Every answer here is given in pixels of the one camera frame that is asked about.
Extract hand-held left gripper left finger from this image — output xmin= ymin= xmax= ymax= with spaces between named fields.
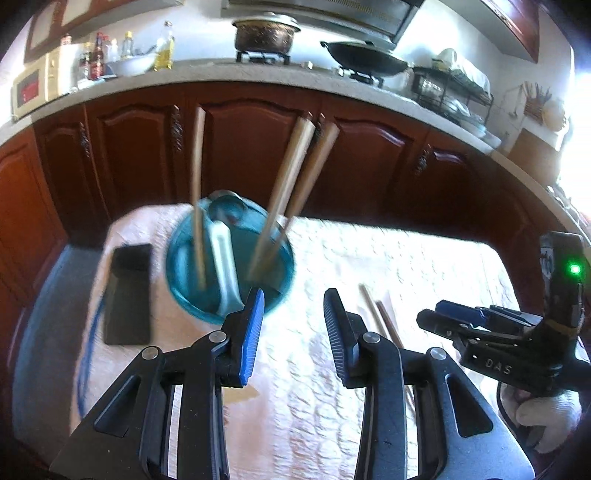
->
xmin=48 ymin=287 xmax=266 ymax=480

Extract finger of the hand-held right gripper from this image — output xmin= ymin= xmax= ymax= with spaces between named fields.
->
xmin=416 ymin=309 xmax=482 ymax=343
xmin=435 ymin=298 xmax=542 ymax=328

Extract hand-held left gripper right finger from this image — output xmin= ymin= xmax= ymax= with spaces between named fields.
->
xmin=323 ymin=288 xmax=536 ymax=480

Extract white ceramic spoon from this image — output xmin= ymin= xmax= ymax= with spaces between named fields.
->
xmin=205 ymin=220 xmax=246 ymax=315

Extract teal utensil container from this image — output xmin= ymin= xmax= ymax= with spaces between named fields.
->
xmin=165 ymin=189 xmax=296 ymax=325

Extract metal spoon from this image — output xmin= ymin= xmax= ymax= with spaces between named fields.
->
xmin=207 ymin=189 xmax=249 ymax=228

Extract person's right hand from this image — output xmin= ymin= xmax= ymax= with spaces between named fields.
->
xmin=501 ymin=384 xmax=583 ymax=456

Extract white lace tablecloth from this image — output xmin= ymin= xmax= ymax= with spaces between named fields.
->
xmin=69 ymin=202 xmax=533 ymax=480

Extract black rectangular pad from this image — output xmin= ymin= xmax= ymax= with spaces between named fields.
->
xmin=102 ymin=243 xmax=153 ymax=346

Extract wooden cutting board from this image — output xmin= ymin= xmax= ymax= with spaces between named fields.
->
xmin=507 ymin=126 xmax=563 ymax=175

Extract black dish rack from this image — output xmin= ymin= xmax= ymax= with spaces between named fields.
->
xmin=410 ymin=47 xmax=496 ymax=136

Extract wooden base cabinets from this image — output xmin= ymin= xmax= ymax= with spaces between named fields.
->
xmin=0 ymin=82 xmax=591 ymax=278

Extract grey kitchen countertop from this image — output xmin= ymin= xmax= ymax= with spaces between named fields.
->
xmin=0 ymin=58 xmax=591 ymax=241

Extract black wok with lid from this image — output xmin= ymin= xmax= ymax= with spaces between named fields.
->
xmin=320 ymin=40 xmax=410 ymax=78

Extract gas stove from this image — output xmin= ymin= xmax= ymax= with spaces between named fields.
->
xmin=235 ymin=50 xmax=385 ymax=87

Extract white bowl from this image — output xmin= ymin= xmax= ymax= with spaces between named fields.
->
xmin=105 ymin=51 xmax=158 ymax=78

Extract yellow oil bottle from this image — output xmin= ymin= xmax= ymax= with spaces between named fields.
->
xmin=153 ymin=20 xmax=177 ymax=72

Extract brown cooking pot with lid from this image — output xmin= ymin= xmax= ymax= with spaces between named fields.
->
xmin=231 ymin=16 xmax=302 ymax=55

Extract dark sauce bottles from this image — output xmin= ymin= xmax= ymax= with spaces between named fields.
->
xmin=78 ymin=32 xmax=106 ymax=82

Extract cream microwave oven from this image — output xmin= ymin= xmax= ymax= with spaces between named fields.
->
xmin=10 ymin=45 xmax=78 ymax=123

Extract blue cable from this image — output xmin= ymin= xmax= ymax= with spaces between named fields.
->
xmin=76 ymin=285 xmax=106 ymax=428

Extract wall utensil holder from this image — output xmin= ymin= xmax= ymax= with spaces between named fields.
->
xmin=521 ymin=81 xmax=570 ymax=131

